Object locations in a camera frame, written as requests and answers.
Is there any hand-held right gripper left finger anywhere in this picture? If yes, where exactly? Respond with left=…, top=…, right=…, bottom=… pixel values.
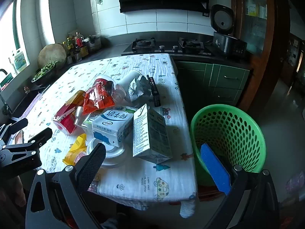
left=25, top=143, right=106, bottom=229

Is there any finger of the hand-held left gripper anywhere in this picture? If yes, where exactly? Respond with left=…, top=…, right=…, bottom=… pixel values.
left=10, top=127, right=53, bottom=153
left=0, top=118, right=28, bottom=148

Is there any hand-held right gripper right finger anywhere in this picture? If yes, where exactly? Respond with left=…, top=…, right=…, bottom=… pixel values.
left=200, top=143, right=280, bottom=229

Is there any green plastic basket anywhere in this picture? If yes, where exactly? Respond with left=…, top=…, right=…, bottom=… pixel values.
left=190, top=104, right=267, bottom=187

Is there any red paper cup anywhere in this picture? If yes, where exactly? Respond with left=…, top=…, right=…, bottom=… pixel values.
left=52, top=90, right=86, bottom=135

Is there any blue white milk carton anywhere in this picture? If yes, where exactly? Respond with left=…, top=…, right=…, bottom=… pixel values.
left=92, top=108, right=134, bottom=148

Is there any grey white milk carton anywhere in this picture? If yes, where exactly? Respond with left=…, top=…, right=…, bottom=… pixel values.
left=132, top=103, right=172, bottom=164

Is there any white paper cup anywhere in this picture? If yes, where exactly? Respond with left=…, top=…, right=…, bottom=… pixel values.
left=118, top=70, right=143, bottom=93

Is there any black glue box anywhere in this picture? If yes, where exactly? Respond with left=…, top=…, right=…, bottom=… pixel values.
left=146, top=74, right=162, bottom=107

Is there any yellow snack packet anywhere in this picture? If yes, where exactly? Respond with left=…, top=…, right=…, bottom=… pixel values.
left=62, top=134, right=88, bottom=165

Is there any green white carton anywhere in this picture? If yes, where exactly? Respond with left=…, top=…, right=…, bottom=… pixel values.
left=82, top=106, right=137, bottom=134

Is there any clear plastic bottle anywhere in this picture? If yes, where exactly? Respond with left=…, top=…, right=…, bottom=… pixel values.
left=74, top=106, right=84, bottom=126

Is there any bowl of green vegetables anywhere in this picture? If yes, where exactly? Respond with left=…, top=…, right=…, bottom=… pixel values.
left=31, top=61, right=59, bottom=86

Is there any white green box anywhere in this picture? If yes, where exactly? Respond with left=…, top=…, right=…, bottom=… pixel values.
left=13, top=50, right=27, bottom=73

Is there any orange snack wrapper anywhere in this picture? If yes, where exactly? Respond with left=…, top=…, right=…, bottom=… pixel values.
left=82, top=82, right=116, bottom=115

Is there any round wooden cutting board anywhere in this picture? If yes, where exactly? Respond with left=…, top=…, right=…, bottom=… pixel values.
left=38, top=43, right=67, bottom=68

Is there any pink plastic bag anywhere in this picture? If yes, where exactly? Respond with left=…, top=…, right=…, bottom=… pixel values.
left=285, top=170, right=305, bottom=195

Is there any window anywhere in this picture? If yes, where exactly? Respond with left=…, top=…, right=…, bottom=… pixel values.
left=0, top=0, right=31, bottom=84

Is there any silver foil wrapper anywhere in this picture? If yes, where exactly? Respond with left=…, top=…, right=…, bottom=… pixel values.
left=128, top=75, right=153, bottom=103

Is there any green kitchen cabinet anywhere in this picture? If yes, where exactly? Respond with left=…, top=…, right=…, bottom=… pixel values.
left=175, top=61, right=250, bottom=108

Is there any row of condiment bottles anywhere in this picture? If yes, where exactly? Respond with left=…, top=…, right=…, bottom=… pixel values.
left=62, top=32, right=90, bottom=62

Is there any metal pot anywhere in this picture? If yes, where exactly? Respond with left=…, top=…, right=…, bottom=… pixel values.
left=88, top=35, right=102, bottom=52

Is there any printed tablecloth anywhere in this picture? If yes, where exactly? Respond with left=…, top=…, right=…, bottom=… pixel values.
left=20, top=53, right=199, bottom=219

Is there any black rice cooker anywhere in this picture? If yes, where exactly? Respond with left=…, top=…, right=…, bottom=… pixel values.
left=210, top=4, right=247, bottom=58

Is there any black gas stove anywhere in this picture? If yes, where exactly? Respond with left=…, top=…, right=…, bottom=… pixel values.
left=121, top=38, right=215, bottom=56

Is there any wooden shelf unit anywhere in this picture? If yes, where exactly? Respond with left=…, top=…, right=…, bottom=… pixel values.
left=287, top=35, right=305, bottom=67

